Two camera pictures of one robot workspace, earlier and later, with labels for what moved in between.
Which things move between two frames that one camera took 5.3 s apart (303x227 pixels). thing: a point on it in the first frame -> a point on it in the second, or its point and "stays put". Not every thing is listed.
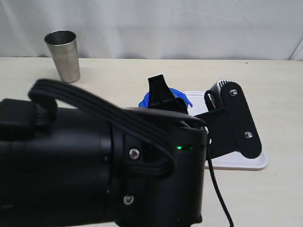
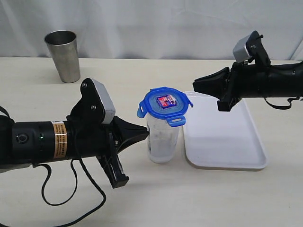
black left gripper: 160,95 -> 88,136
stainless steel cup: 62,46 stays put
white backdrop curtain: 221,30 stays put
